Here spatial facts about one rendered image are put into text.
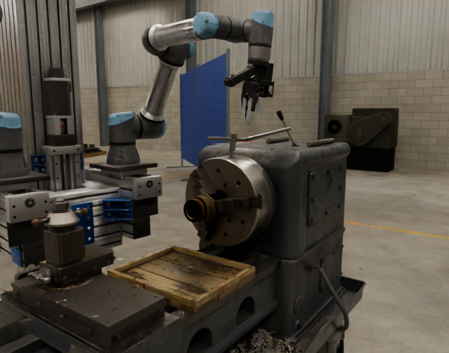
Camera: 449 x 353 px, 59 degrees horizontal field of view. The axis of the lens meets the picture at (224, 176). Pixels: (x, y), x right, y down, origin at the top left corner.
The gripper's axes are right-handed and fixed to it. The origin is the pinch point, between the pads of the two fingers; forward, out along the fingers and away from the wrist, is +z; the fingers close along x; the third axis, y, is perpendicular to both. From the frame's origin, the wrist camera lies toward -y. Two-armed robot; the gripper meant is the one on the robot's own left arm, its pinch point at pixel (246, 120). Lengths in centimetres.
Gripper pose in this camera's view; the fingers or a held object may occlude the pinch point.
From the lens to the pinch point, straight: 137.3
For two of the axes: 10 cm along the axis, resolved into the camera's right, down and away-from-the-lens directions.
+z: -1.0, 9.7, 2.2
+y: 8.9, -0.2, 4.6
